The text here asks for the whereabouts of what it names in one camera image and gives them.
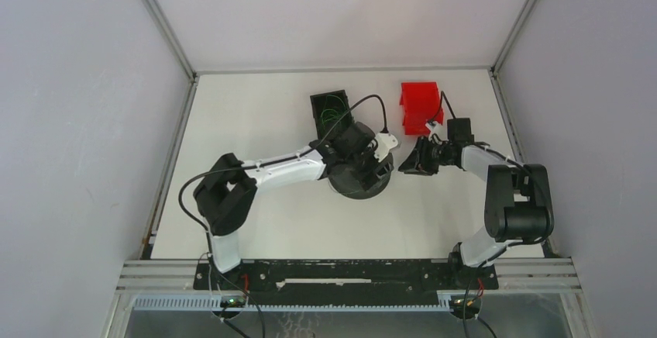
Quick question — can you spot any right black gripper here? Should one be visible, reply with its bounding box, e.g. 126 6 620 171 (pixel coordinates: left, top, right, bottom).
398 135 453 176

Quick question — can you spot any dark grey cable spool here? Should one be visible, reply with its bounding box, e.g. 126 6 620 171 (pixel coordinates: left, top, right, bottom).
328 153 394 200

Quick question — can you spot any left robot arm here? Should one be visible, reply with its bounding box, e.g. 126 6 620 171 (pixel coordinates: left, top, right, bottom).
193 122 400 289

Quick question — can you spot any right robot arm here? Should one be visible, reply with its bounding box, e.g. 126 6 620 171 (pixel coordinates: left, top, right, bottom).
398 118 555 288

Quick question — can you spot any red plastic bin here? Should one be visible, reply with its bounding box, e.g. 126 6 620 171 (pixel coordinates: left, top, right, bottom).
399 81 445 136

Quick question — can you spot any black plastic bin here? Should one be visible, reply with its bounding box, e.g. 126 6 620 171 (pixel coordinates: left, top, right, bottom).
309 89 354 140

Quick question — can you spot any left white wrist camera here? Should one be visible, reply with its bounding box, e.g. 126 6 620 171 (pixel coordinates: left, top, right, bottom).
373 133 399 162

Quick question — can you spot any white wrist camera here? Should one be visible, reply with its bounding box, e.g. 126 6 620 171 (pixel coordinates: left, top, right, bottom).
425 121 444 138
373 133 399 162

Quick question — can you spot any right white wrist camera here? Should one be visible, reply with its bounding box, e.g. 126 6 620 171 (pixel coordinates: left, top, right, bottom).
425 121 444 138

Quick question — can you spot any green cable in black bin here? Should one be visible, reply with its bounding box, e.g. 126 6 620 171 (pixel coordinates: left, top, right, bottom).
318 95 348 127

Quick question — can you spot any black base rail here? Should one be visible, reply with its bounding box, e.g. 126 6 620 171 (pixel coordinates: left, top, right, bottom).
192 259 500 308

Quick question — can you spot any left black camera cable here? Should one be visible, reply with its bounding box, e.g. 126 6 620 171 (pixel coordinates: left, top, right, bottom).
177 94 389 338

